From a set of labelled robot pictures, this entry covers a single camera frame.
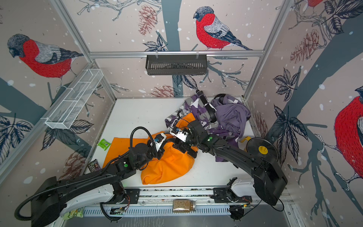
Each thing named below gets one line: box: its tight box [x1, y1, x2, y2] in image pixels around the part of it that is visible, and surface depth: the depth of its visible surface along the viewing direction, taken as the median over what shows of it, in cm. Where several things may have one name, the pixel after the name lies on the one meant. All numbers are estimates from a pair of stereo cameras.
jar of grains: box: [172, 199, 197, 213], surface depth 68 cm
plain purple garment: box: [211, 94, 251, 139], surface depth 102 cm
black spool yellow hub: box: [246, 137, 279, 162], surface depth 80 cm
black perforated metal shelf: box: [145, 54, 208, 76], surface depth 95 cm
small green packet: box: [96, 138, 112, 151], surface depth 95 cm
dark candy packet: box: [87, 158, 102, 173], surface depth 85 cm
